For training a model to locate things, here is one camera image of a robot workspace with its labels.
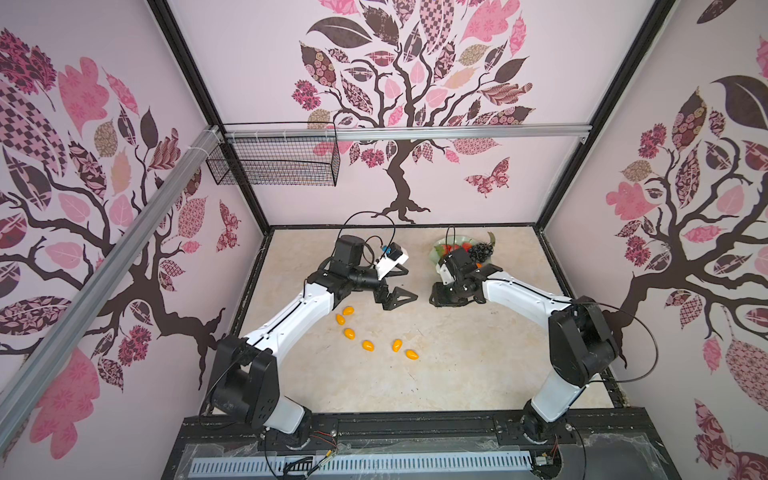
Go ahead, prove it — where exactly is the dark fake grape bunch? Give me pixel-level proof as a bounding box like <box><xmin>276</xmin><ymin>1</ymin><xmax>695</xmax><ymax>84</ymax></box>
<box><xmin>468</xmin><ymin>232</ymin><xmax>496</xmax><ymax>264</ymax></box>

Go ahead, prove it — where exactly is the light green wavy fruit bowl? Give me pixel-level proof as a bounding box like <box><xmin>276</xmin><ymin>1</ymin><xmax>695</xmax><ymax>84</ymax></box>
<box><xmin>428</xmin><ymin>232</ymin><xmax>496</xmax><ymax>270</ymax></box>

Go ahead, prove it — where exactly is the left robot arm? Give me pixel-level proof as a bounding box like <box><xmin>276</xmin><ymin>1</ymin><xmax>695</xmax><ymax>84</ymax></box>
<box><xmin>202</xmin><ymin>235</ymin><xmax>418</xmax><ymax>447</ymax></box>

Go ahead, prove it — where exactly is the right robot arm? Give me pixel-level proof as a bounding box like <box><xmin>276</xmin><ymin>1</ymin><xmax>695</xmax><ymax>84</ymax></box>
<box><xmin>430</xmin><ymin>263</ymin><xmax>619</xmax><ymax>444</ymax></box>

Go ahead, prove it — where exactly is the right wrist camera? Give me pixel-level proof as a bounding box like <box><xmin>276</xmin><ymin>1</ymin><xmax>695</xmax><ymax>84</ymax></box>
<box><xmin>436</xmin><ymin>248</ymin><xmax>477</xmax><ymax>285</ymax></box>

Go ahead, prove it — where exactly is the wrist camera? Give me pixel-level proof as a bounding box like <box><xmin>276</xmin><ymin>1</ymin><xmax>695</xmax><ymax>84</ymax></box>
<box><xmin>436</xmin><ymin>248</ymin><xmax>477</xmax><ymax>285</ymax></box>
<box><xmin>374</xmin><ymin>242</ymin><xmax>409</xmax><ymax>280</ymax></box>

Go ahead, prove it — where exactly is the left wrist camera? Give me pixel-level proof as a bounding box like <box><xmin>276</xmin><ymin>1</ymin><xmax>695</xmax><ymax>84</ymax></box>
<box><xmin>374</xmin><ymin>242</ymin><xmax>409</xmax><ymax>280</ymax></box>

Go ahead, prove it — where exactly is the black wire basket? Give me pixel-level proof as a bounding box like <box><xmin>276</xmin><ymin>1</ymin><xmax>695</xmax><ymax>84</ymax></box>
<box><xmin>206</xmin><ymin>120</ymin><xmax>341</xmax><ymax>187</ymax></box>

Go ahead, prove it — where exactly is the aluminium rail back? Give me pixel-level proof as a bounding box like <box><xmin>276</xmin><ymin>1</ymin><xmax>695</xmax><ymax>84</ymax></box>
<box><xmin>226</xmin><ymin>124</ymin><xmax>592</xmax><ymax>141</ymax></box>

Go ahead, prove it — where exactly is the aluminium rail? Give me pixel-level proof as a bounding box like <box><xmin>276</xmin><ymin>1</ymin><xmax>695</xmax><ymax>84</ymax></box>
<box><xmin>1</xmin><ymin>125</ymin><xmax>221</xmax><ymax>448</ymax></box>
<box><xmin>226</xmin><ymin>124</ymin><xmax>592</xmax><ymax>141</ymax></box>

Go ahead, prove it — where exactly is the white vented cable duct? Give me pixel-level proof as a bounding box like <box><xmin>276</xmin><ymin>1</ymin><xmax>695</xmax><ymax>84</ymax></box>
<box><xmin>186</xmin><ymin>451</ymin><xmax>532</xmax><ymax>479</ymax></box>

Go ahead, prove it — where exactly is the black base frame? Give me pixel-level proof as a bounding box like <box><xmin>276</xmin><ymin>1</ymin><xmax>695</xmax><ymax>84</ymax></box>
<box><xmin>161</xmin><ymin>407</ymin><xmax>680</xmax><ymax>479</ymax></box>

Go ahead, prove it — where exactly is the aluminium rail left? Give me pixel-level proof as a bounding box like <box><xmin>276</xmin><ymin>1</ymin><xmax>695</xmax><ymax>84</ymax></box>
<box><xmin>1</xmin><ymin>125</ymin><xmax>221</xmax><ymax>448</ymax></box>

